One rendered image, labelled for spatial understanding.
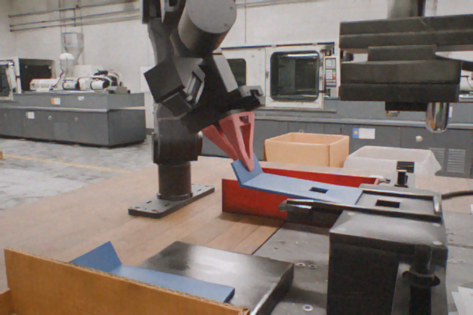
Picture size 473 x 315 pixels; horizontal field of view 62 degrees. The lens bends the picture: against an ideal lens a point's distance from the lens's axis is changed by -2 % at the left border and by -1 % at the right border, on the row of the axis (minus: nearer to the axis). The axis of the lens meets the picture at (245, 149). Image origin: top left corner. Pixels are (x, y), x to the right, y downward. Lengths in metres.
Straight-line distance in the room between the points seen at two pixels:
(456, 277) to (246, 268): 0.24
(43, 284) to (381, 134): 4.73
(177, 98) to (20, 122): 8.84
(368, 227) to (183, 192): 0.42
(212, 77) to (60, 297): 0.29
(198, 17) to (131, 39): 9.10
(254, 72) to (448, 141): 2.57
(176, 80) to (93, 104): 7.04
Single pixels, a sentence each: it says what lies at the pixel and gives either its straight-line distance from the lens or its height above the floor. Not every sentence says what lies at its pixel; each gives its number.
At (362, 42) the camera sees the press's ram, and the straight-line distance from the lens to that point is 0.42.
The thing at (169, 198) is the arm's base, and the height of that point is 0.91.
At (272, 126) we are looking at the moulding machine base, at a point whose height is 0.57.
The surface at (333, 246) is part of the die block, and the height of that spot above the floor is 0.97.
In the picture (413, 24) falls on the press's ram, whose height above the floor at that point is 1.18.
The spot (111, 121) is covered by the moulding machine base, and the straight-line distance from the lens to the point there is 7.29.
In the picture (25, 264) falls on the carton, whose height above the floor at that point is 0.96.
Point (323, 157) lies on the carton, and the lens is 2.72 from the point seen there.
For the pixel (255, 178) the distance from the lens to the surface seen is 0.52.
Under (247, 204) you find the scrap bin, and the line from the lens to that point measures 0.68.
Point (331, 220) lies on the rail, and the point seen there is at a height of 0.97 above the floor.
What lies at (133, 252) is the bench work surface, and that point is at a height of 0.90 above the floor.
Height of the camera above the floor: 1.12
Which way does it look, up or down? 9 degrees down
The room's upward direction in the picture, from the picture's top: straight up
